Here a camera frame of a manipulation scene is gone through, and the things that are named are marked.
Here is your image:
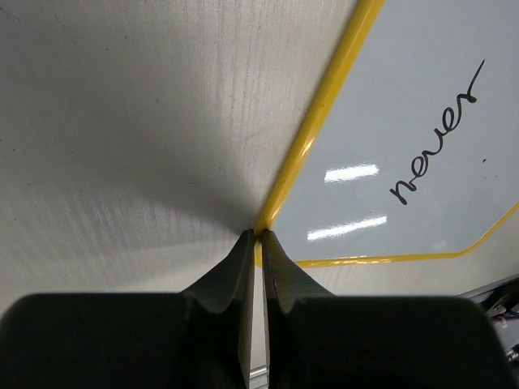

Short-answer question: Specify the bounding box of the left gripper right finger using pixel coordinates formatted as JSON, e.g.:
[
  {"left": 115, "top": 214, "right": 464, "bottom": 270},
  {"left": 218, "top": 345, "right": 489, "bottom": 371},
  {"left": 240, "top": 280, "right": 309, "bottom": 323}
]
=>
[{"left": 261, "top": 230, "right": 508, "bottom": 388}]

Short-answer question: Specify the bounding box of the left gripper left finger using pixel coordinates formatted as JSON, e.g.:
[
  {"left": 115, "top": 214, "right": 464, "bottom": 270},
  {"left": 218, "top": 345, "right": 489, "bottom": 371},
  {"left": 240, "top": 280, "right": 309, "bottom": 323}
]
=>
[{"left": 1, "top": 230, "right": 255, "bottom": 388}]

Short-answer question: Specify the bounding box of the yellow framed whiteboard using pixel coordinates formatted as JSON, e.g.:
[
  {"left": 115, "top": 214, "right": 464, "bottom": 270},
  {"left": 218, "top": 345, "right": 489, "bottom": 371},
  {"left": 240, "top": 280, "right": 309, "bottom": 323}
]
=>
[{"left": 255, "top": 1, "right": 518, "bottom": 268}]

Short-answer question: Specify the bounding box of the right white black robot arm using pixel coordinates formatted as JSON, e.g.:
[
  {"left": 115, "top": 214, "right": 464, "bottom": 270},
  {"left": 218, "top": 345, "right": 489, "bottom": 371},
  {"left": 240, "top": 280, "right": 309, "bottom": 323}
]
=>
[{"left": 457, "top": 277, "right": 518, "bottom": 327}]

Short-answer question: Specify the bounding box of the aluminium mounting rail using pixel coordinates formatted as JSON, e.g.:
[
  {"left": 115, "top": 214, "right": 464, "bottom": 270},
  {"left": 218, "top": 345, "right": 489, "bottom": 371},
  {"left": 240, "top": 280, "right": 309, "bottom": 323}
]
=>
[{"left": 249, "top": 365, "right": 268, "bottom": 389}]

